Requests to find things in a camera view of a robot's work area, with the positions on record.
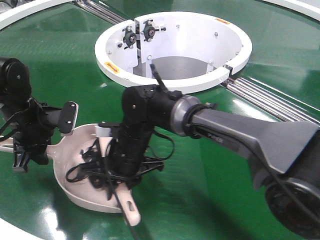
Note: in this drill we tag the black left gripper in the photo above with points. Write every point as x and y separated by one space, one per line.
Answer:
34 125

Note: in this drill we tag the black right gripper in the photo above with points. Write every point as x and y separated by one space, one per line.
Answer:
126 161

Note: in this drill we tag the pink plastic dustpan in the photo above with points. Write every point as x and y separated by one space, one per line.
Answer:
67 154

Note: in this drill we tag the beige hand brush black bristles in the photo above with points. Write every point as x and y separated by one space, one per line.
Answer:
121 192

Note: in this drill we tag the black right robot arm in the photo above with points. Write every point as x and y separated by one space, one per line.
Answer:
283 156

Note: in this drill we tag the left black bearing block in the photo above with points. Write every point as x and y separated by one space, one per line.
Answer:
129 38

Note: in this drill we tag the black bearing block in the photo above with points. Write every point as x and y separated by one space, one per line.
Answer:
129 38
149 30

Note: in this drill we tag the white outer rim top left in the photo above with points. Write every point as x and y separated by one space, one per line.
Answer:
17 13

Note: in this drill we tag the white rim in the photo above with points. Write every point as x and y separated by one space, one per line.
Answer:
17 13
309 8

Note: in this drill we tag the steel rollers top seam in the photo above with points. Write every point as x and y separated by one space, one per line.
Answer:
100 10

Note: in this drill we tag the steel rollers seam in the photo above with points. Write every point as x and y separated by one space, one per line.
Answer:
274 104
100 10

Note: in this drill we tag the right black bearing block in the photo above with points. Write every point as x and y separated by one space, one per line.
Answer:
149 30

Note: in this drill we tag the steel rollers right seam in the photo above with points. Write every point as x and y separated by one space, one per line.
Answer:
274 104

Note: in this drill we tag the white outer rim top right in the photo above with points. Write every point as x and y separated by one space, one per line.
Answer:
309 8

